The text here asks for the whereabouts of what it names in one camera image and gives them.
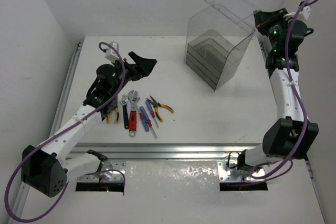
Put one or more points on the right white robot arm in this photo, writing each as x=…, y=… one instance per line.
x=291, y=136

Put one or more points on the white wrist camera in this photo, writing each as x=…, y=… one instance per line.
x=302, y=16
x=110, y=54

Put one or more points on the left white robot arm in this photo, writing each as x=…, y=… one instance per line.
x=46, y=167

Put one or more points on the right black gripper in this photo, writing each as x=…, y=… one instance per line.
x=263, y=19

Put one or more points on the red handled adjustable wrench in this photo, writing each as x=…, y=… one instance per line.
x=133, y=98

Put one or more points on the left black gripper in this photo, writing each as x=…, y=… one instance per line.
x=135, y=69

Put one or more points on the large blue screwdriver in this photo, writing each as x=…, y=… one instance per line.
x=147, y=122

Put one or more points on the clear plastic drawer container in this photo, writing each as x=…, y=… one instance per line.
x=217, y=38

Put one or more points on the small blue screwdriver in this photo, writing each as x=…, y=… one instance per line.
x=149, y=107

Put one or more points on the yellow needle nose pliers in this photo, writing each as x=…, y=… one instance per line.
x=158, y=105

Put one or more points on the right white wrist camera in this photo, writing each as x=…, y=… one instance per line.
x=302, y=16

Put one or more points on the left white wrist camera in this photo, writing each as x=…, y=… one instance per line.
x=110, y=54

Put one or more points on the aluminium table frame rail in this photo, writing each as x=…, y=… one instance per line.
x=173, y=178

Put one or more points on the black handled adjustable wrench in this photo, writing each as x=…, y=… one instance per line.
x=124, y=102

